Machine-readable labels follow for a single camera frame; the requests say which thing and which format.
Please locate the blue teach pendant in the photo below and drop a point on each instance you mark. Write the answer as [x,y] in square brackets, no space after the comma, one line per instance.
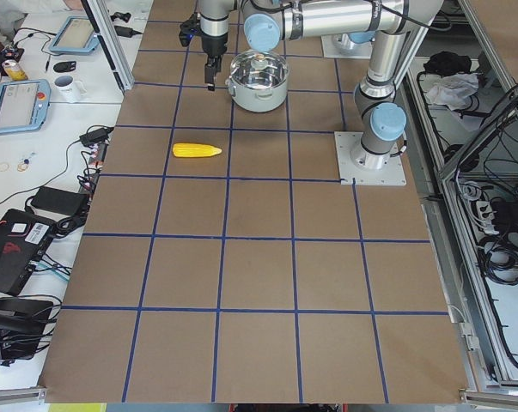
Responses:
[75,37]
[23,105]

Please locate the black power adapter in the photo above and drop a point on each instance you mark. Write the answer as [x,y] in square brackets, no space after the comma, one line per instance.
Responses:
[59,201]

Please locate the white crumpled cloth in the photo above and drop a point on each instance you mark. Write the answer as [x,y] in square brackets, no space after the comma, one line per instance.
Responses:
[454,92]

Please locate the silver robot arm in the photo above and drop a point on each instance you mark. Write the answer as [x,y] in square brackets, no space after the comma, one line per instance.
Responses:
[266,23]

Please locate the blue teach pendant far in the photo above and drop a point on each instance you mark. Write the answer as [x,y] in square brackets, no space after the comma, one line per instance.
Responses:
[75,37]

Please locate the blue teach pendant near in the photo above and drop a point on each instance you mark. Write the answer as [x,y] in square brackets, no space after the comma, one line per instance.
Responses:
[23,105]

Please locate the white mug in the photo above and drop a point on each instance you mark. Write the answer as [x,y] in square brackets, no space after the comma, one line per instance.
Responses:
[72,90]

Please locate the aluminium frame post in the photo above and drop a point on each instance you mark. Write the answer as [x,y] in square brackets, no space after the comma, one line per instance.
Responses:
[96,11]

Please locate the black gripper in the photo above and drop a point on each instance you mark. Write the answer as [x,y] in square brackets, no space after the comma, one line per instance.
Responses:
[212,45]

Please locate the pale green electric pot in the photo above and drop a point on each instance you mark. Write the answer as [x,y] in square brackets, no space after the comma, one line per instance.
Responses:
[263,100]

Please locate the black laptop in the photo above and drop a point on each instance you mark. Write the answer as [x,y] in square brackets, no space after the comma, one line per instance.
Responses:
[24,238]

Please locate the black computer mouse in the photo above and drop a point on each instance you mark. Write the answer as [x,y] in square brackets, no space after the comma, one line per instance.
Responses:
[64,67]

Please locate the black cloth bundle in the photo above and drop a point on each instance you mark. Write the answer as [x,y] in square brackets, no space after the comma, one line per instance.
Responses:
[447,63]

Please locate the yellow corn cob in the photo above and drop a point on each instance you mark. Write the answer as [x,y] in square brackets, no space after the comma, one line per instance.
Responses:
[195,150]

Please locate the glass pot lid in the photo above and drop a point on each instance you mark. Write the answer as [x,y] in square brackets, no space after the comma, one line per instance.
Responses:
[256,70]

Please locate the yellow drink can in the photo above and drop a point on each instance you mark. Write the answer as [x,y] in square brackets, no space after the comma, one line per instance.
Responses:
[14,70]

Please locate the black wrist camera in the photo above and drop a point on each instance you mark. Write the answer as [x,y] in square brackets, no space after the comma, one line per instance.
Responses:
[189,29]

